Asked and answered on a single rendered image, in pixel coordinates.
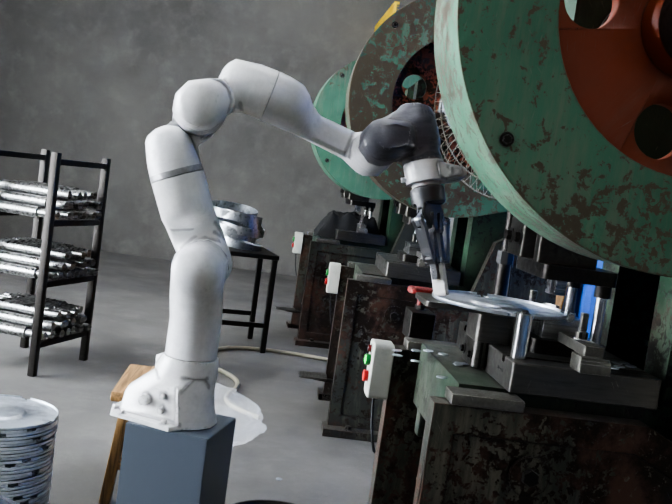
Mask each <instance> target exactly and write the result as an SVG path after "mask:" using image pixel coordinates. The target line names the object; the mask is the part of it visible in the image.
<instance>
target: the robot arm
mask: <svg viewBox="0 0 672 504"><path fill-rule="evenodd" d="M172 111H173V117H172V121H171V122H170V123H169V124H167V125H165V126H161V127H159V128H156V129H155V130H153V131H152V132H151V133H150V134H149V135H148V136H147V138H146V141H145V147H146V159H147V167H148V172H149V177H150V181H151V184H152V188H153V191H154V195H155V198H156V202H157V205H158V209H159V212H160V216H161V219H162V222H163V223H164V225H165V227H166V229H167V232H168V234H169V236H170V239H171V241H172V244H173V246H174V248H175V251H176V254H175V255H174V258H173V261H172V264H171V280H170V318H169V326H168V333H167V341H166V348H165V352H163V353H160V354H158V355H156V362H155V368H154V369H152V370H151V371H149V372H148V373H146V374H144V375H143V376H141V377H139V378H138V379H136V380H134V381H133V382H132V383H130V384H129V385H128V387H127V388H126V390H125V392H124V396H123V399H122V401H120V402H118V403H115V404H113V405H112V408H111V412H110V415H111V416H115V417H118V418H122V419H125V420H129V421H132V422H136V423H139V424H143V425H146V426H149V427H153V428H156V429H160V430H163V431H167V432H171V431H181V430H202V429H208V428H211V427H213V426H214V425H215V424H216V423H217V418H216V413H215V398H214V392H215V384H216V381H217V376H218V367H219V358H218V357H217V353H218V346H219V339H220V332H221V326H222V312H223V292H224V284H225V281H226V279H227V278H228V277H229V275H230V273H231V271H232V264H233V262H232V258H231V254H230V251H229V248H228V245H227V242H226V239H225V236H224V233H223V230H222V228H221V225H220V223H219V220H218V217H217V215H216V212H215V210H214V207H213V203H212V199H211V195H210V192H209V188H208V184H207V181H206V177H205V173H204V170H203V167H202V162H201V158H200V154H199V150H198V147H199V144H201V143H203V142H204V141H206V140H207V139H209V138H210V137H212V136H213V135H214V133H215V132H216V131H218V130H219V129H220V128H221V126H222V125H223V123H224V120H225V118H226V116H227V115H229V114H230V113H232V112H234V113H243V114H247V115H250V116H252V117H255V118H257V119H259V120H260V119H261V120H260V121H262V122H265V123H267V124H270V125H272V126H275V127H277V128H280V129H283V130H286V131H288V132H291V133H293V134H295V135H297V136H299V137H301V138H303V139H305V140H307V141H309V142H311V143H313V144H315V145H316V146H318V147H320V148H322V149H324V150H326V151H328V152H330V153H332V154H334V155H336V156H338V157H340V158H342V159H343V160H344V161H345V162H346V163H347V164H348V165H349V166H350V167H351V168H352V169H353V170H354V171H356V172H357V173H359V174H361V175H362V176H378V175H380V174H381V173H382V172H383V171H385V170H386V169H387V168H388V167H389V166H390V165H391V164H392V163H393V162H402V164H403V169H404V176H405V177H403V178H401V183H404V182H405V183H406V186H407V187H409V188H412V190H411V191H410V198H411V205H412V206H413V207H415V208H417V216H416V217H415V218H411V222H412V224H413V226H414V228H415V232H416V236H417V239H418V243H419V247H420V251H421V255H422V258H423V261H424V262H427V263H425V265H426V266H429V265H430V271H431V278H432V285H433V293H434V297H435V295H437V296H439V297H440V296H446V295H449V290H448V283H447V276H446V268H445V264H446V263H449V260H450V240H449V228H450V223H451V221H450V219H445V218H444V217H443V211H442V208H441V205H442V204H443V203H445V201H446V196H445V189H444V186H443V185H441V184H446V183H454V182H459V181H460V180H462V179H463V178H464V177H466V175H467V169H466V168H465V167H462V166H458V165H454V164H449V163H445V162H444V161H443V158H442V155H441V152H440V144H441V141H440V136H439V130H438V126H437V122H436V118H435V114H434V111H433V110H432V109H431V107H430V106H427V105H424V104H421V103H418V102H417V103H406V104H403V105H401V106H400V107H399V108H398V109H397V110H396V111H395V112H393V113H391V114H389V115H388V116H386V117H384V118H381V119H377V120H375V121H372V122H371V123H370V124H369V125H368V126H367V127H366V128H365V129H364V130H363V131H362V132H354V131H352V130H350V129H347V128H345V127H343V126H341V125H339V124H337V123H335V122H333V121H330V120H328V119H326V118H324V117H322V116H321V115H320V114H319V113H318V112H317V110H316V109H315V107H314V105H313V104H312V100H311V96H310V94H309V92H308V90H307V89H306V87H305V86H304V85H303V84H302V83H300V82H298V81H297V80H295V79H294V78H292V77H290V76H288V75H286V74H284V73H282V72H279V71H277V70H274V69H272V68H269V67H267V66H264V65H262V64H257V63H253V62H248V61H243V60H238V59H235V60H233V61H231V62H229V63H228V64H227V65H226V66H225V67H224V68H223V70H222V72H221V74H220V76H219V78H207V79H199V80H191V81H187V82H186V83H185V84H184V85H183V86H182V87H181V88H180V89H179V90H178V91H177V92H176V93H175V98H174V102H173V109H172Z"/></svg>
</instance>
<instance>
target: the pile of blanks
mask: <svg viewBox="0 0 672 504"><path fill-rule="evenodd" d="M58 419H59V415H58V417H57V419H56V420H55V421H53V422H52V421H51V422H52V423H50V424H47V425H45V426H41V427H37V428H32V429H25V430H11V431H0V495H2V496H4V497H6V498H8V499H10V500H12V501H14V502H15V503H17V504H48V503H49V497H50V488H51V482H52V481H51V478H52V474H53V471H52V470H53V460H54V449H55V441H56V431H57V429H58Z"/></svg>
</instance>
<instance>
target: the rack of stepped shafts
mask: <svg viewBox="0 0 672 504"><path fill-rule="evenodd" d="M0 156H7V157H17V158H27V159H37V160H40V167H39V176H38V182H37V181H21V180H19V181H17V180H13V181H12V180H6V179H2V180H1V181H0V216H17V215H25V216H31V217H34V222H33V231H32V238H30V237H25V238H22V237H17V238H15V237H12V238H7V237H4V239H0V273H7V274H12V275H18V276H23V277H27V285H26V293H21V292H18V293H17V294H14V293H8V292H5V293H4V294H1V293H0V333H4V334H9V335H14V336H18V337H21V339H20V348H28V347H29V339H30V337H31V343H30V352H29V361H28V370H27V376H30V377H35V376H37V370H38V361H39V353H40V348H42V347H45V346H49V345H53V344H57V343H61V342H65V341H68V340H72V339H76V338H80V337H81V345H80V354H79V360H82V361H86V360H88V352H89V343H90V335H91V328H92V318H93V309H94V301H95V292H96V284H97V275H98V267H99V258H100V250H101V241H102V232H103V224H104V215H105V207H106V198H107V190H108V181H109V173H110V164H111V159H108V158H102V163H95V162H85V161H76V160H66V159H61V157H62V153H57V152H52V155H51V164H50V173H49V182H48V183H47V177H48V168H49V159H50V150H46V149H41V154H34V153H24V152H15V151H6V150H0ZM61 165H65V166H75V167H86V168H97V169H101V173H100V182H99V191H98V199H97V202H95V201H88V200H92V199H93V200H95V199H96V197H97V193H96V192H91V191H84V190H80V189H79V188H75V187H69V186H62V185H58V184H59V175H60V166H61ZM86 199H88V200H86ZM87 208H91V209H96V211H92V210H86V209H87ZM43 217H45V218H44V227H43V236H42V240H41V231H42V222H43ZM58 218H60V219H66V220H54V219H58ZM70 219H74V220H70ZM76 219H81V220H76ZM84 219H89V220H84ZM64 226H94V233H93V242H92V251H91V250H90V249H84V248H78V247H74V245H70V244H64V243H59V242H53V241H52V237H53V228H54V227H64ZM90 255H91V259H90V258H85V256H87V257H90ZM89 266H90V267H89ZM86 274H88V275H86ZM62 278H63V279H62ZM36 279H38V281H37V290H36V295H34V294H35V285H36ZM82 282H88V285H87V293H86V302H85V311H84V314H79V313H82V311H83V306H80V305H75V304H70V303H66V301H62V300H57V299H52V298H47V297H46V290H47V288H48V287H55V286H62V285H69V284H75V283H82ZM75 331H76V332H75ZM54 336H56V337H54ZM46 338H48V339H46Z"/></svg>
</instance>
